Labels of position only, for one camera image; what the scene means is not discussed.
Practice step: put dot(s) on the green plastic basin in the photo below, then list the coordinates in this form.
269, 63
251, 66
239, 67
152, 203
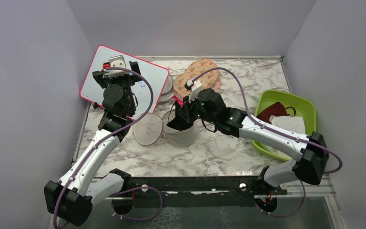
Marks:
304, 107

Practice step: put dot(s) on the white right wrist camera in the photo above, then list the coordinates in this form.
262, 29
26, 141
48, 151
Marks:
194, 86

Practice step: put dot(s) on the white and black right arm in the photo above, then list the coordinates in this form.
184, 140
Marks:
307, 152

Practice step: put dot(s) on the pink framed whiteboard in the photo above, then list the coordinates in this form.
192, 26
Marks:
146, 92

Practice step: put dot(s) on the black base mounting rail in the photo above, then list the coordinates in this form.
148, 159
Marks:
190, 192

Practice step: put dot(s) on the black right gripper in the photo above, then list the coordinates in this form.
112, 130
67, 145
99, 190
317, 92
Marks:
185, 111

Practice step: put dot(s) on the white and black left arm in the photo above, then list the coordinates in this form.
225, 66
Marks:
68, 198

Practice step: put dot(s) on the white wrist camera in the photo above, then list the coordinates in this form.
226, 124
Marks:
116, 61
194, 86

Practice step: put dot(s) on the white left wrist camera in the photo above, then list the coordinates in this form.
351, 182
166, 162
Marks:
116, 61

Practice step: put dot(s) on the white mesh laundry bag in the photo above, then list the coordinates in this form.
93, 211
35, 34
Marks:
151, 127

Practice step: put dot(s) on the black and orange bra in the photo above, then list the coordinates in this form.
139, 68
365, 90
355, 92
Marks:
175, 121

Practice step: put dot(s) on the white round object behind whiteboard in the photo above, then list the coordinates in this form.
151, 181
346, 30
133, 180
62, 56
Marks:
166, 92

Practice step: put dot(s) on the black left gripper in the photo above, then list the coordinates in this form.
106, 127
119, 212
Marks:
98, 75

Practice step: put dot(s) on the dark red cloth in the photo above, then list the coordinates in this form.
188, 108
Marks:
277, 109

